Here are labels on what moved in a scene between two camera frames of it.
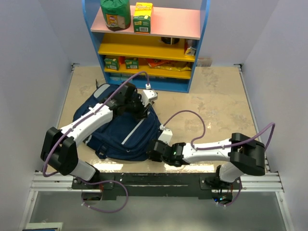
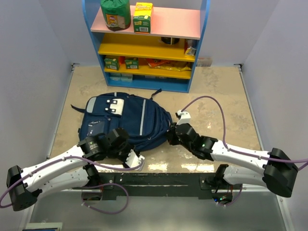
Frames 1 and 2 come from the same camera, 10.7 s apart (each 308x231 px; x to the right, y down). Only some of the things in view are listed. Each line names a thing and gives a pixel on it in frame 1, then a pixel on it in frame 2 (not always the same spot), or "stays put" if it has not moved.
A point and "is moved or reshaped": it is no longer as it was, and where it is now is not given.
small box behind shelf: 204,62 stays put
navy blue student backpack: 122,138 is moved or reshaped
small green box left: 112,63 stays put
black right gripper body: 160,159 → 174,139
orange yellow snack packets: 155,63 stays put
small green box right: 132,64 stays put
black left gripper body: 135,106 → 121,153
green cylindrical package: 117,14 stays put
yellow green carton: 143,12 stays put
